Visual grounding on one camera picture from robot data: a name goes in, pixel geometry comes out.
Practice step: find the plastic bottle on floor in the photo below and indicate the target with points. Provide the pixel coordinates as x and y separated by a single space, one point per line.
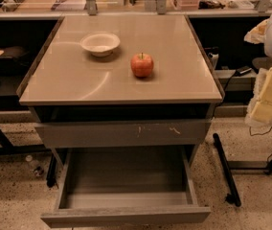
34 166

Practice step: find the white bowl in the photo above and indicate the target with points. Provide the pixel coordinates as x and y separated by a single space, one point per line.
100 44

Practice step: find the red apple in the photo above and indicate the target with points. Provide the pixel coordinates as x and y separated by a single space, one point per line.
142 65

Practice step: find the grey drawer cabinet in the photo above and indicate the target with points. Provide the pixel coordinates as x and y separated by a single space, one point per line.
68 84

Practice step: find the grey drawer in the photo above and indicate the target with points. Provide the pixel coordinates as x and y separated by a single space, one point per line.
123 133
126 186

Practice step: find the black table leg base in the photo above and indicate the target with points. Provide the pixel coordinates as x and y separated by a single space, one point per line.
233 196

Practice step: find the grey top drawer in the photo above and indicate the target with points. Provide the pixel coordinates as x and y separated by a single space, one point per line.
123 133

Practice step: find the black power adapter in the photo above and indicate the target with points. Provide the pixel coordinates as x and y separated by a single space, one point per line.
243 70

